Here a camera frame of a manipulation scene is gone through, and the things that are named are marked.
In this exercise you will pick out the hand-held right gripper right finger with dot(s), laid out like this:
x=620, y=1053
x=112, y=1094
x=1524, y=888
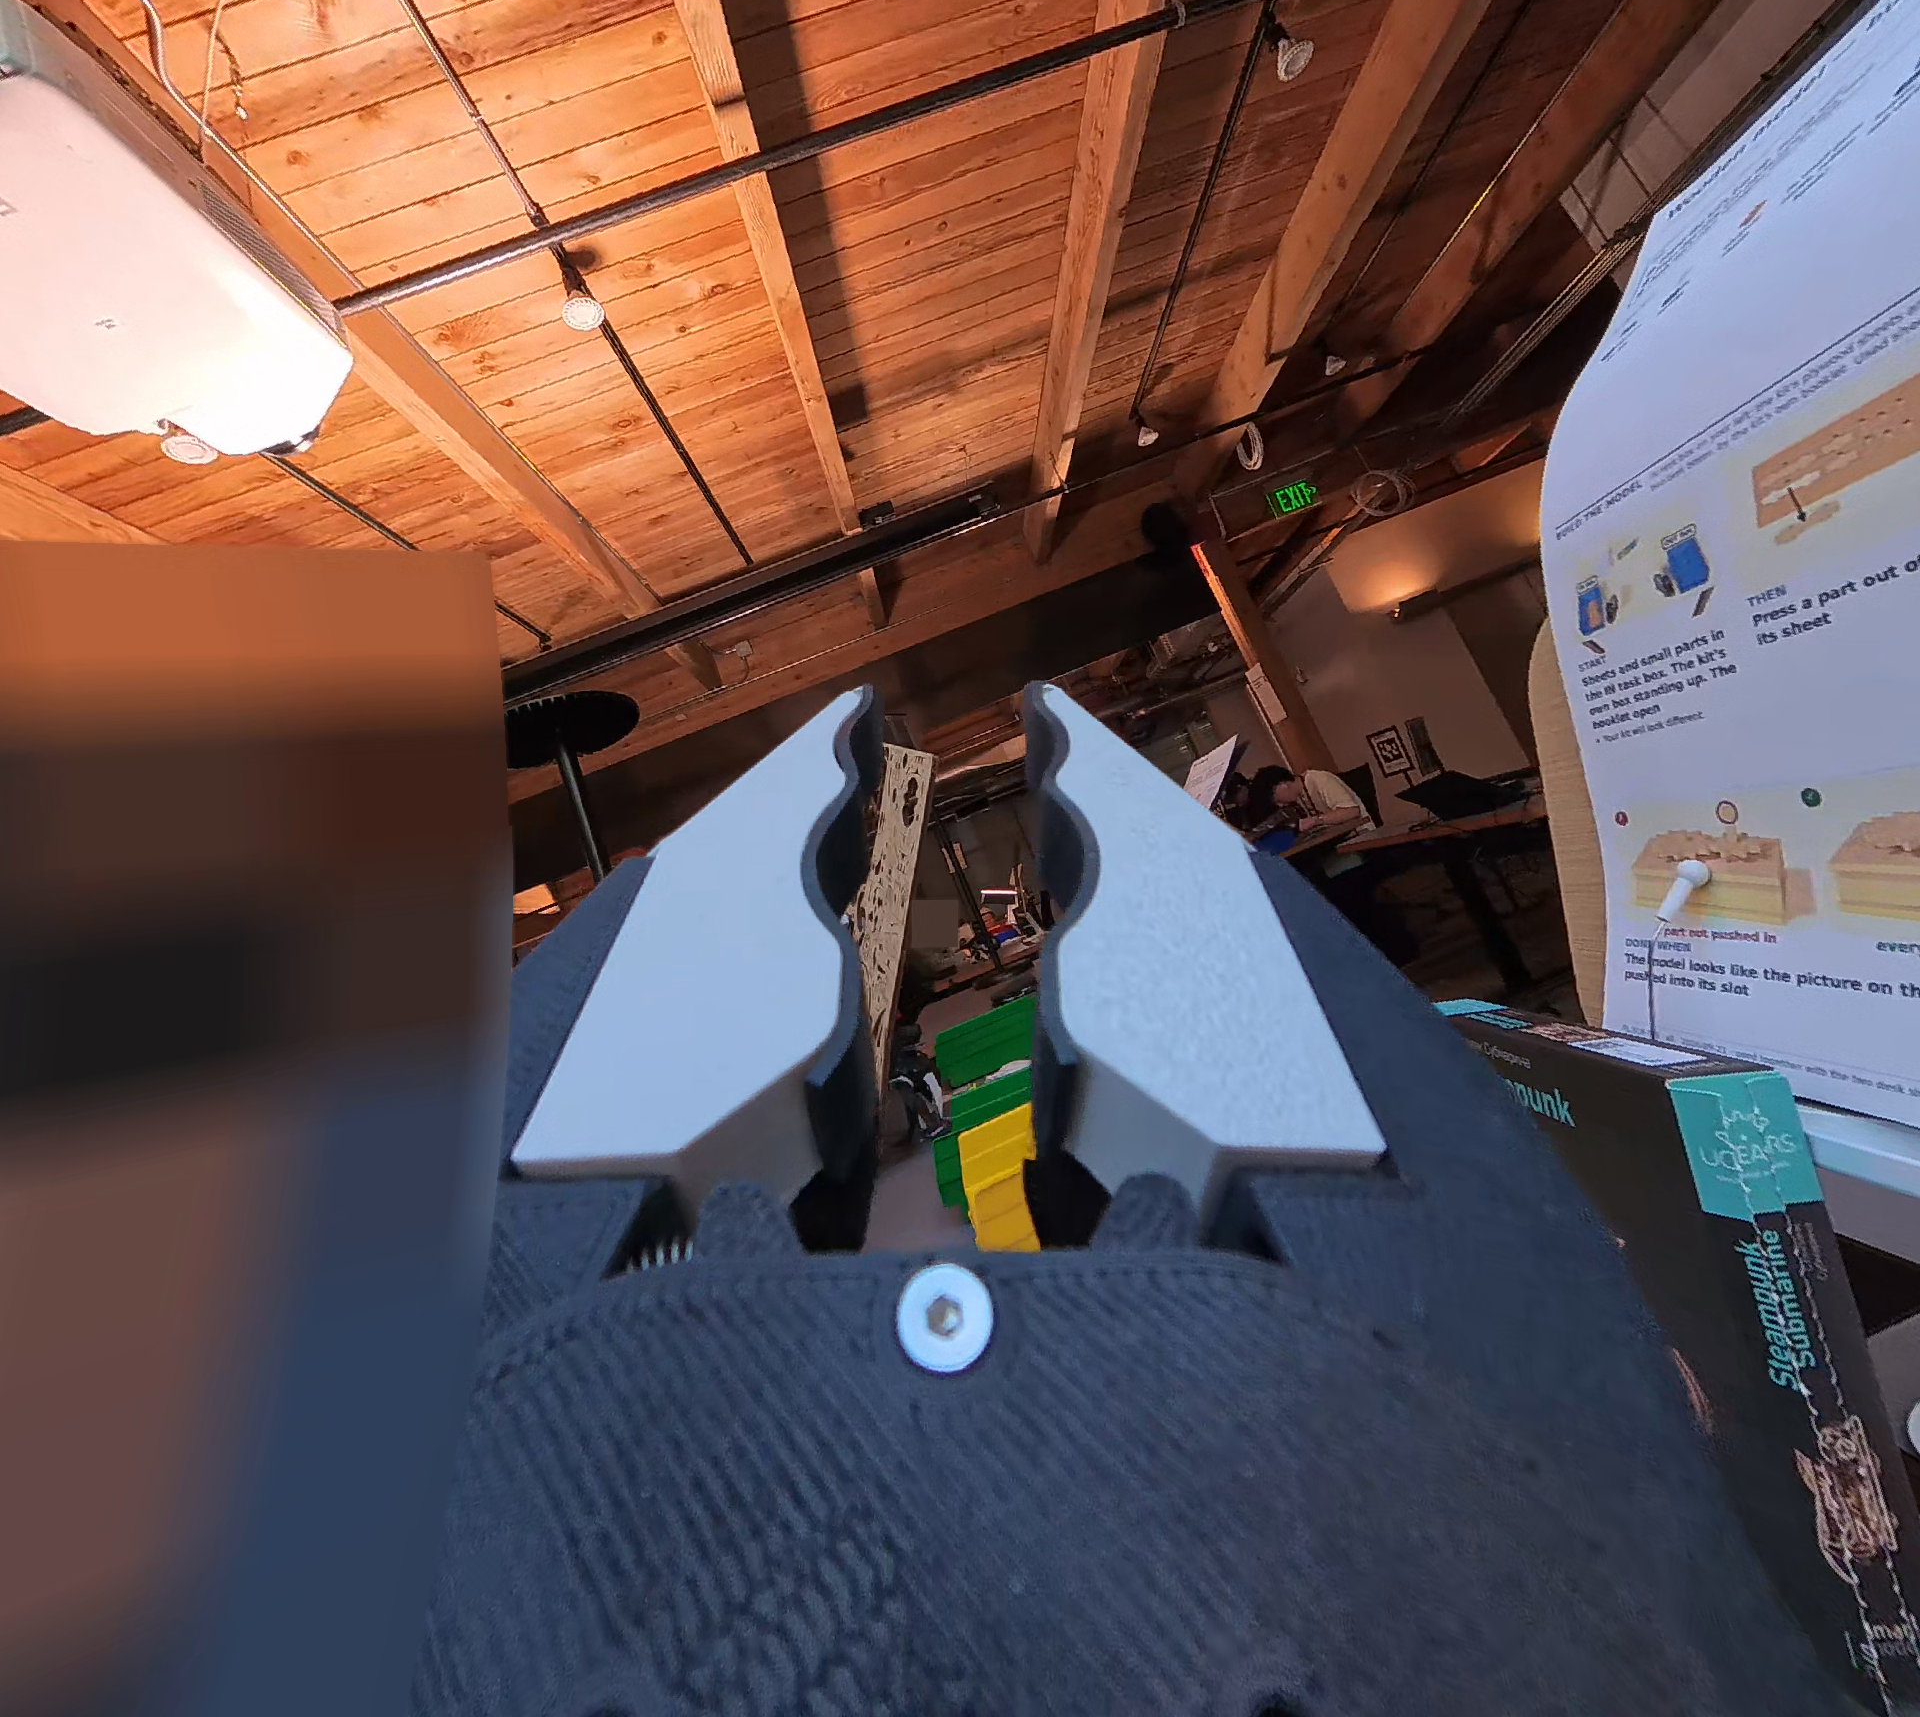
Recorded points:
x=1201, y=997

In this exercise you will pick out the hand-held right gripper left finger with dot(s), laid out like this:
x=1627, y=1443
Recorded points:
x=705, y=997

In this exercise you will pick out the laser-cut plywood parts sheet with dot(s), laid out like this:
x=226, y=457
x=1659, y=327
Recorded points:
x=896, y=847

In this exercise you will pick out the dark model kit box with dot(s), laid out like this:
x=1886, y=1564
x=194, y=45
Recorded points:
x=1681, y=1238

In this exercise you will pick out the green plastic bin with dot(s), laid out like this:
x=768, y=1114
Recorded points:
x=983, y=1133
x=990, y=1036

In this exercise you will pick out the yellow plastic bin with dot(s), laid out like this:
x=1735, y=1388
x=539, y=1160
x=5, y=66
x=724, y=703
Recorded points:
x=999, y=1177

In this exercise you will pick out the long wooden work desk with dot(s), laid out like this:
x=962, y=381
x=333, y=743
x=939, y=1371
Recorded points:
x=1424, y=840

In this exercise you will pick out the black round floor lamp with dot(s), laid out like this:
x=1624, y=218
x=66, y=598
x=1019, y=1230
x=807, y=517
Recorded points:
x=570, y=716

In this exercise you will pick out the black laptop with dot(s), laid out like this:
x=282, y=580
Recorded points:
x=1462, y=792

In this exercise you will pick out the document holder board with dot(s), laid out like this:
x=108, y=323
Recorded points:
x=1569, y=847

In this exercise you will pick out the green exit sign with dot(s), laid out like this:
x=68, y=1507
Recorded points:
x=1293, y=500

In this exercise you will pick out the ceiling spot lamp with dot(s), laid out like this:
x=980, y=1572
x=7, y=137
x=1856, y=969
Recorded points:
x=583, y=313
x=1293, y=57

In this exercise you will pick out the printed instruction sheet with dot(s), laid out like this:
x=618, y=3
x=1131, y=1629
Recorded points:
x=1770, y=548

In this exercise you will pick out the white ceiling projector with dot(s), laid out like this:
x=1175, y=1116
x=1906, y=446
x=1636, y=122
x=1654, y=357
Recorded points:
x=134, y=262

